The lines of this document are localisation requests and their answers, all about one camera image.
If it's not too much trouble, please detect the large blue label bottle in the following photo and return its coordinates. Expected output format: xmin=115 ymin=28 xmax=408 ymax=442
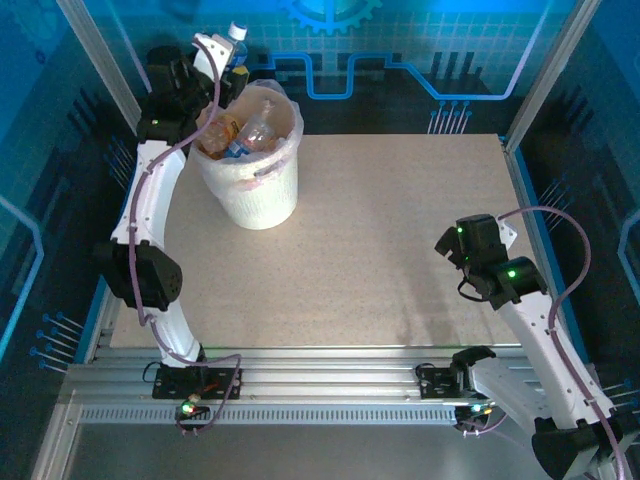
xmin=227 ymin=22 xmax=250 ymax=71

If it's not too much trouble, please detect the clear plastic bin liner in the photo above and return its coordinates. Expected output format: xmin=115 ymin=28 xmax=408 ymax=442
xmin=192 ymin=77 xmax=306 ymax=191

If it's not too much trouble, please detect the white plastic bin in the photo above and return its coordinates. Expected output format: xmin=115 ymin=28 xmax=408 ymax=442
xmin=192 ymin=79 xmax=306 ymax=231

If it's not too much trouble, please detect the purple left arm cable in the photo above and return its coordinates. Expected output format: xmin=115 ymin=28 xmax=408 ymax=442
xmin=128 ymin=39 xmax=244 ymax=437

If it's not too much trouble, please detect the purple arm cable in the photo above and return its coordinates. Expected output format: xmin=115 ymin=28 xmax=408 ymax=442
xmin=128 ymin=39 xmax=244 ymax=437
xmin=457 ymin=206 xmax=629 ymax=480

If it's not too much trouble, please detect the aluminium frame post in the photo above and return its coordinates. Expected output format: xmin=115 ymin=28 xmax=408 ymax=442
xmin=57 ymin=0 xmax=161 ymax=151
xmin=504 ymin=0 xmax=601 ymax=151

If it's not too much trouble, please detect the aluminium blue table side rail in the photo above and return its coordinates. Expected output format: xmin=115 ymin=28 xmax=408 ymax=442
xmin=499 ymin=134 xmax=571 ymax=351
xmin=74 ymin=139 xmax=166 ymax=361

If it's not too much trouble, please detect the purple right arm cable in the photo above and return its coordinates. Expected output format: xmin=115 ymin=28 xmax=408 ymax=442
xmin=457 ymin=206 xmax=629 ymax=480

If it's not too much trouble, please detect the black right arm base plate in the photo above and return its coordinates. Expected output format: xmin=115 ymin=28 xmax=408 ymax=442
xmin=417 ymin=363 xmax=496 ymax=401

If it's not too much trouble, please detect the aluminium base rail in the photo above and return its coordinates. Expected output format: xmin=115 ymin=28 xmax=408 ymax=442
xmin=62 ymin=347 xmax=601 ymax=406

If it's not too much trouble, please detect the grey slotted cable duct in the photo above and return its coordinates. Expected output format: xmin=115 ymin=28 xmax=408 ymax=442
xmin=79 ymin=405 xmax=466 ymax=427

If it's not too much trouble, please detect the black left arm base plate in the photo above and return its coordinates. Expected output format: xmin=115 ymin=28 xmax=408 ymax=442
xmin=152 ymin=367 xmax=244 ymax=401

